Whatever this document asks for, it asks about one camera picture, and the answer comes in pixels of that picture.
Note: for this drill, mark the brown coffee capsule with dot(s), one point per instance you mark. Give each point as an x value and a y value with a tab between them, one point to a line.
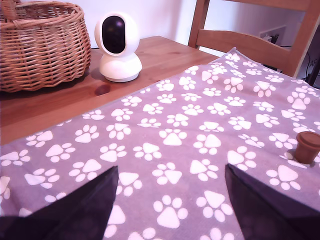
306	148

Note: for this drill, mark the small white round camera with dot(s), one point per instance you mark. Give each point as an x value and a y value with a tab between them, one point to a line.
117	62

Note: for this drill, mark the white wall socket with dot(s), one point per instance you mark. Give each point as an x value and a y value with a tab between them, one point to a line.
272	33

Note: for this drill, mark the wooden chair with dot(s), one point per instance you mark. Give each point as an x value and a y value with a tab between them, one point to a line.
250	42

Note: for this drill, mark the purple paw print cloth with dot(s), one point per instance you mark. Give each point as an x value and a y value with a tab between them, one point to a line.
175	150

